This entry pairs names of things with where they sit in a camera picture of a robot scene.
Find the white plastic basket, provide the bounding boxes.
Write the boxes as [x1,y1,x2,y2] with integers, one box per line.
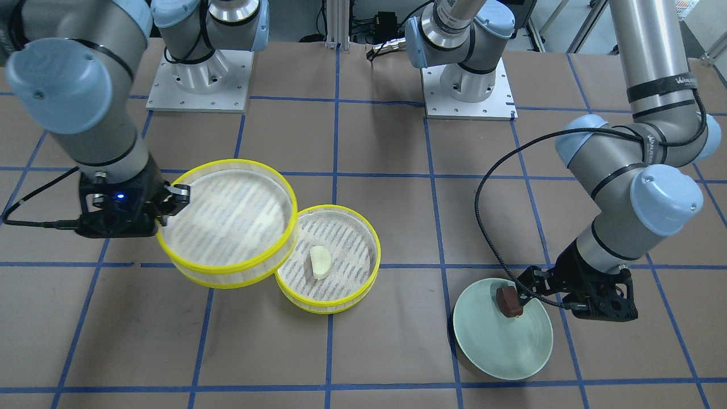
[673,0,700,22]

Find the yellow steamer layer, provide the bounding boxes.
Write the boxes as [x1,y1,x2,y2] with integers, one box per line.
[156,160,299,289]
[275,204,381,314]

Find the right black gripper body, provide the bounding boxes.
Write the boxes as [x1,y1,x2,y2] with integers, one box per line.
[74,160,178,239]

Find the light green plate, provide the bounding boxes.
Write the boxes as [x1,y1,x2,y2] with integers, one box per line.
[452,278,554,381]

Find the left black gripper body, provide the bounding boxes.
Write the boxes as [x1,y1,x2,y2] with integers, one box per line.
[530,243,638,323]

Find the brown steamed bun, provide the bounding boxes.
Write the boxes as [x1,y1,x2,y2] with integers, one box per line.
[495,286,524,318]

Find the left gripper braided cable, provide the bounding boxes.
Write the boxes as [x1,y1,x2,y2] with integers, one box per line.
[474,85,708,310]

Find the aluminium frame post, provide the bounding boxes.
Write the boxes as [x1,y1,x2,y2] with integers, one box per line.
[324,0,351,53]

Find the white steamed bun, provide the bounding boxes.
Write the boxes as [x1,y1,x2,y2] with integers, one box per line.
[310,245,333,280]

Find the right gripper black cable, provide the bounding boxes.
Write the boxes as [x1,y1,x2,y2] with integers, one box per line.
[0,166,81,229]

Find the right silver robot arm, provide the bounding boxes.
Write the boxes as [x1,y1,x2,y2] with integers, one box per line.
[2,1,270,238]

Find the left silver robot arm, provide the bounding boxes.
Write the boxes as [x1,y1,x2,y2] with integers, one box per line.
[405,1,721,323]

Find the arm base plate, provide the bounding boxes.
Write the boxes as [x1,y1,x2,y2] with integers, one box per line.
[146,50,256,114]
[420,58,519,121]

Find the black power adapter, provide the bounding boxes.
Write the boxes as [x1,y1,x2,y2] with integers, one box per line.
[373,11,398,38]

